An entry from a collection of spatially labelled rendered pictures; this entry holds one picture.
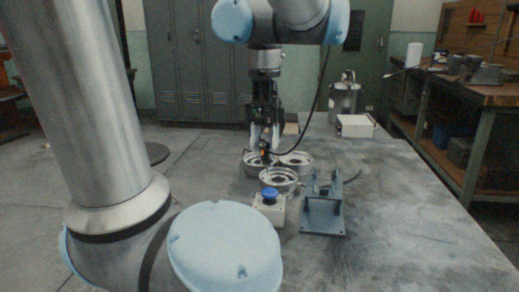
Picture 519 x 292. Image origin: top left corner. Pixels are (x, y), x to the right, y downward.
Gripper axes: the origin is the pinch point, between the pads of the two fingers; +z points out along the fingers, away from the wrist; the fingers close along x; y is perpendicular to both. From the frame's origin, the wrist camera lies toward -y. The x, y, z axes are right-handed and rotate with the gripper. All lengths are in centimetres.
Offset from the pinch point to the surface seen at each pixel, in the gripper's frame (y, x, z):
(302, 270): 24.3, 11.0, 13.1
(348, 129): -81, 29, 19
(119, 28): -318, -237, -21
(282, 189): -0.2, 4.6, 10.3
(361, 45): -298, 58, -7
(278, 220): 12.3, 5.0, 11.0
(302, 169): -13.3, 9.1, 10.4
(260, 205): 11.0, 0.8, 8.6
